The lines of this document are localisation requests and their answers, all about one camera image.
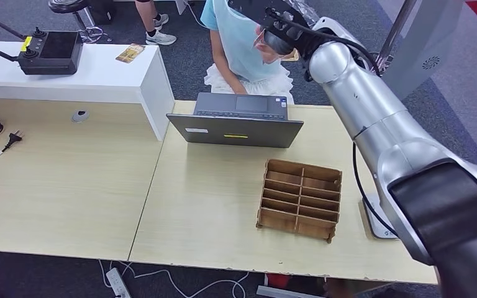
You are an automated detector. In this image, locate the person's left hand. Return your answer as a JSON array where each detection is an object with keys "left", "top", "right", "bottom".
[{"left": 259, "top": 43, "right": 289, "bottom": 66}]

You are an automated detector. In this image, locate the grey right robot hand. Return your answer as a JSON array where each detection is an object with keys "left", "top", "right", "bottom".
[{"left": 254, "top": 0, "right": 322, "bottom": 57}]

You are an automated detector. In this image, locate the autumn print hotel card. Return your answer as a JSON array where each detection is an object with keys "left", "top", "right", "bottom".
[
  {"left": 279, "top": 48, "right": 301, "bottom": 63},
  {"left": 115, "top": 43, "right": 146, "bottom": 65}
]

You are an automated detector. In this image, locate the wooden card organizer box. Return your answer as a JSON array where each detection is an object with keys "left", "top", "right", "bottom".
[{"left": 255, "top": 159, "right": 343, "bottom": 244}]

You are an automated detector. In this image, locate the seated person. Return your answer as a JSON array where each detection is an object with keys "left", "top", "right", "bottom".
[{"left": 200, "top": 0, "right": 305, "bottom": 104}]

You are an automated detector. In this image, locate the standing person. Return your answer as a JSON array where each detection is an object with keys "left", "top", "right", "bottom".
[{"left": 132, "top": 0, "right": 178, "bottom": 46}]

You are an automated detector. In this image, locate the grey laptop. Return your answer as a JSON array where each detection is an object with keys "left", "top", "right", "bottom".
[{"left": 165, "top": 92, "right": 304, "bottom": 149}]

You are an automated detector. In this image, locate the silver kiosk stand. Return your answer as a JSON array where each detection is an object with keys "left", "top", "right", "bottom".
[{"left": 380, "top": 0, "right": 466, "bottom": 102}]

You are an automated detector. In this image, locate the black box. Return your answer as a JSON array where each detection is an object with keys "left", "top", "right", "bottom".
[{"left": 85, "top": 0, "right": 115, "bottom": 25}]

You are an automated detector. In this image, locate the white counter shelf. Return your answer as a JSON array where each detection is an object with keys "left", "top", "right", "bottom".
[{"left": 0, "top": 40, "right": 176, "bottom": 142}]

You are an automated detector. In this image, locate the black joystick controller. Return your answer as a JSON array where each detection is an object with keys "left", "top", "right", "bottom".
[{"left": 17, "top": 26, "right": 84, "bottom": 76}]

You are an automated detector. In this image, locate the black stool chrome base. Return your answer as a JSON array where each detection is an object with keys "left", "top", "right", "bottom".
[{"left": 48, "top": 0, "right": 113, "bottom": 45}]

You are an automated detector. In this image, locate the white table foot bar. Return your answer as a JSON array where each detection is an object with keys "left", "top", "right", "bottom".
[{"left": 257, "top": 284, "right": 325, "bottom": 298}]

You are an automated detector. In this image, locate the white power strip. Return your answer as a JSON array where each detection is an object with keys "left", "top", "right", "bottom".
[{"left": 105, "top": 268, "right": 133, "bottom": 298}]

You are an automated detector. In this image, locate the white floor cable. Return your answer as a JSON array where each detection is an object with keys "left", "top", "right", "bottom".
[{"left": 183, "top": 0, "right": 211, "bottom": 30}]

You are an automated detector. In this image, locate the chrome stanchion post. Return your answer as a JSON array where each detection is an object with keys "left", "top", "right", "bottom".
[{"left": 372, "top": 0, "right": 418, "bottom": 77}]

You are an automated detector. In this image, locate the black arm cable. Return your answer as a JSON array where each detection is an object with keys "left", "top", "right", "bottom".
[{"left": 352, "top": 142, "right": 400, "bottom": 240}]

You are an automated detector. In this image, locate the grey cable grommet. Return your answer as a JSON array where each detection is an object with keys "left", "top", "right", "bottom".
[{"left": 71, "top": 109, "right": 91, "bottom": 124}]

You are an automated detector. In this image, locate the white power cable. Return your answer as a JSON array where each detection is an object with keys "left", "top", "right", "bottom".
[{"left": 98, "top": 259, "right": 250, "bottom": 298}]

